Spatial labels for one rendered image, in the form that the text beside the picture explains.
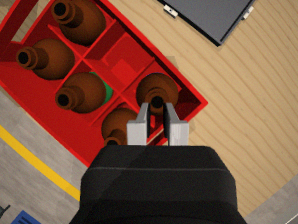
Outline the red divided crate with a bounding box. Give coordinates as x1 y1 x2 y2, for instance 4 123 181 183
0 0 208 167

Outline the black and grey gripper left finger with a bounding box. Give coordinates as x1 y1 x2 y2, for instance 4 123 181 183
126 103 151 145

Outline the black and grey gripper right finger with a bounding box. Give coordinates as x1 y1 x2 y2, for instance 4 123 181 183
163 103 189 146

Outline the brown bottle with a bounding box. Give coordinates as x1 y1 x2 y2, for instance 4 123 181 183
16 38 80 81
136 72 179 116
55 72 114 114
51 0 111 48
101 102 138 147

